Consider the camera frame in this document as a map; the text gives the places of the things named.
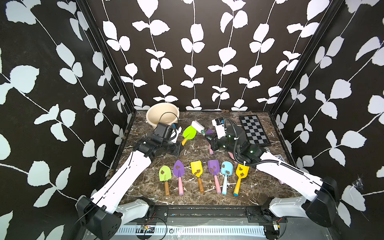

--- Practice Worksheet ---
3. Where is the black white checkerboard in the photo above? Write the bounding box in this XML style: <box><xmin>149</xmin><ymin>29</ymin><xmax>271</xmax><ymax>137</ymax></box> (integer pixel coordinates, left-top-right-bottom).
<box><xmin>239</xmin><ymin>115</ymin><xmax>271</xmax><ymax>147</ymax></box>

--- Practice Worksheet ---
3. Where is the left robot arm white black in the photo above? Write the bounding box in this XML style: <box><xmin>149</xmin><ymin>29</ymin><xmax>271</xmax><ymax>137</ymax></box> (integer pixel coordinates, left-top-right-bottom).
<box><xmin>76</xmin><ymin>123</ymin><xmax>183</xmax><ymax>240</ymax></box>

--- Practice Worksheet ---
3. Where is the purple square trowel front row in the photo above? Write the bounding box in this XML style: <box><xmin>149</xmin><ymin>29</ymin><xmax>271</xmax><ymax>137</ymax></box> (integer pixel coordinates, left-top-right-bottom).
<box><xmin>208</xmin><ymin>160</ymin><xmax>222</xmax><ymax>194</ymax></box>

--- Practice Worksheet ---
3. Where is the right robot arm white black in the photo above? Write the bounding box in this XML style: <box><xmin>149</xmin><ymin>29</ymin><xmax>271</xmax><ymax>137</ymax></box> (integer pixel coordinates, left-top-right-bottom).
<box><xmin>200</xmin><ymin>118</ymin><xmax>340</xmax><ymax>228</ymax></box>

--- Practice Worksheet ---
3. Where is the cream plastic bucket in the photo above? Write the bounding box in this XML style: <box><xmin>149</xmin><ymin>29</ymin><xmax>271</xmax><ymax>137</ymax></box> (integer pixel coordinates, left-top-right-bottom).
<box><xmin>146</xmin><ymin>103</ymin><xmax>180</xmax><ymax>129</ymax></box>

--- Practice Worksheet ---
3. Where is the green white scrub brush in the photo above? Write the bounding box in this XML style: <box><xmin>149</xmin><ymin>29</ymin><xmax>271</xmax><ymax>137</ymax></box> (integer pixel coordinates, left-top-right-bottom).
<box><xmin>191</xmin><ymin>121</ymin><xmax>206</xmax><ymax>136</ymax></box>

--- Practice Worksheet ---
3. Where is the yellow square trowel wooden handle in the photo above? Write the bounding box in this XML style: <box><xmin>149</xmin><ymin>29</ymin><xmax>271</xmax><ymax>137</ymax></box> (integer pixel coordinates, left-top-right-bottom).
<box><xmin>191</xmin><ymin>161</ymin><xmax>204</xmax><ymax>193</ymax></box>

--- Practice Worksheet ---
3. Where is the lime square trowel wooden handle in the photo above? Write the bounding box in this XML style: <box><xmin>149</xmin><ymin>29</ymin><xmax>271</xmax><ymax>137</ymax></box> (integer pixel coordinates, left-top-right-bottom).
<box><xmin>159</xmin><ymin>166</ymin><xmax>172</xmax><ymax>197</ymax></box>

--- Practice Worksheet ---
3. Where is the lime pointed trowel yellow handle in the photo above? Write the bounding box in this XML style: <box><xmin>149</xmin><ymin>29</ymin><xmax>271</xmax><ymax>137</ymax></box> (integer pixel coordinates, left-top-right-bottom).
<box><xmin>182</xmin><ymin>126</ymin><xmax>197</xmax><ymax>146</ymax></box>

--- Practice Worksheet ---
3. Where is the playing card deck box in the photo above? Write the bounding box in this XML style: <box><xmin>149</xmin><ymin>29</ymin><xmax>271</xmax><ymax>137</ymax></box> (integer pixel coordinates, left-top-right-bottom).
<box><xmin>275</xmin><ymin>155</ymin><xmax>285</xmax><ymax>162</ymax></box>

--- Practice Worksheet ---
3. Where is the purple pointed trowel pink handle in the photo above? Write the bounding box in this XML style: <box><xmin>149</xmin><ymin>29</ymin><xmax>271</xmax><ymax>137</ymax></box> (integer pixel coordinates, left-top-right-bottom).
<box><xmin>206</xmin><ymin>129</ymin><xmax>214</xmax><ymax>155</ymax></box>

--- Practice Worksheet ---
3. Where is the black front rail base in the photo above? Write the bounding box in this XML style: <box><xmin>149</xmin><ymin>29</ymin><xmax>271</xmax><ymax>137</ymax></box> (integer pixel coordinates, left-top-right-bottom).
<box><xmin>139</xmin><ymin>205</ymin><xmax>287</xmax><ymax>225</ymax></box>

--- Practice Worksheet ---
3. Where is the purple pointed trowel front row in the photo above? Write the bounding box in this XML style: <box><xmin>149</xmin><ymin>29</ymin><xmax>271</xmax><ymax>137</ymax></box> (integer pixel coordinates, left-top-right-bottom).
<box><xmin>173</xmin><ymin>160</ymin><xmax>185</xmax><ymax>196</ymax></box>

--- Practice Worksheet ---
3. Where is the white perforated cable tray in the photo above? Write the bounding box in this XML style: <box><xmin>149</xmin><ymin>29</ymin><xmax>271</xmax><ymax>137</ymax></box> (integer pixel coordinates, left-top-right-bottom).
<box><xmin>116</xmin><ymin>225</ymin><xmax>266</xmax><ymax>238</ymax></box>

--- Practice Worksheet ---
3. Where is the purple square trowel pink handle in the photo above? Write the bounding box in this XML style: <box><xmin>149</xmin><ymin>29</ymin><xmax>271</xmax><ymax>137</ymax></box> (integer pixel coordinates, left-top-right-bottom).
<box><xmin>228</xmin><ymin>152</ymin><xmax>235</xmax><ymax>161</ymax></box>

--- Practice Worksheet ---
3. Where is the light blue trowel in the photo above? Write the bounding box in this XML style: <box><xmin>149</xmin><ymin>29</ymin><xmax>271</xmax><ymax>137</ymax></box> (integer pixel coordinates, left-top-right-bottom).
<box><xmin>221</xmin><ymin>161</ymin><xmax>234</xmax><ymax>195</ymax></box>

